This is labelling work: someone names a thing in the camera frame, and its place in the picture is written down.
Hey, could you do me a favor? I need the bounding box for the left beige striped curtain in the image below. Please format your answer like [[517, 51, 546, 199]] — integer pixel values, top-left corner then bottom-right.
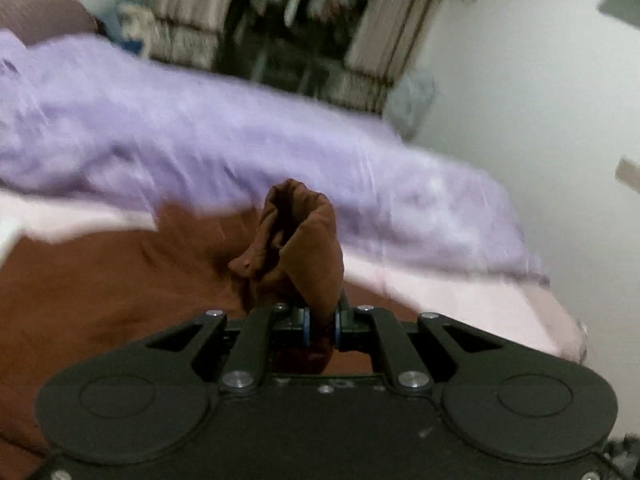
[[144, 0, 231, 70]]

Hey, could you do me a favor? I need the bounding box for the blue white plush pile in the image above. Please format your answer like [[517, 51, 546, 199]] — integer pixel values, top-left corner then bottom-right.
[[102, 0, 153, 55]]

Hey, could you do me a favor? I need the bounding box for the dark window with hanging clothes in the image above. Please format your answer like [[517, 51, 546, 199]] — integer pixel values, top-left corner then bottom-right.
[[216, 0, 369, 101]]

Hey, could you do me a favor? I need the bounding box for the mauve quilted headboard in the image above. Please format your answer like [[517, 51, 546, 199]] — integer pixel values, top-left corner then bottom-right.
[[0, 0, 98, 46]]

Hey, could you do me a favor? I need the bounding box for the purple duvet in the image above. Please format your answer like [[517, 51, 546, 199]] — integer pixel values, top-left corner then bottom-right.
[[1, 32, 547, 281]]

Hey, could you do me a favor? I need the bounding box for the beige wall socket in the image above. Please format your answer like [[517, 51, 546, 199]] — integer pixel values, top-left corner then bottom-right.
[[615, 157, 640, 193]]

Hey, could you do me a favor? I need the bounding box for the right beige striped curtain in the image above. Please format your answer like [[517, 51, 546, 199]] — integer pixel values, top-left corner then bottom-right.
[[326, 0, 442, 115]]

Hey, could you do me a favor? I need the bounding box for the beige striped curtain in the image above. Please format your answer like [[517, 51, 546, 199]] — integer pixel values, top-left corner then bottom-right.
[[326, 0, 442, 115], [144, 0, 231, 70]]

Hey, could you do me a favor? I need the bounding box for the pink bed sheet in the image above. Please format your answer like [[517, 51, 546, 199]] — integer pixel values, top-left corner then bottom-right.
[[1, 190, 588, 363]]

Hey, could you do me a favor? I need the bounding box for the brown padded jacket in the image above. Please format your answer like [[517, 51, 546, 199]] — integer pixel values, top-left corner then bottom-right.
[[1, 180, 416, 479]]

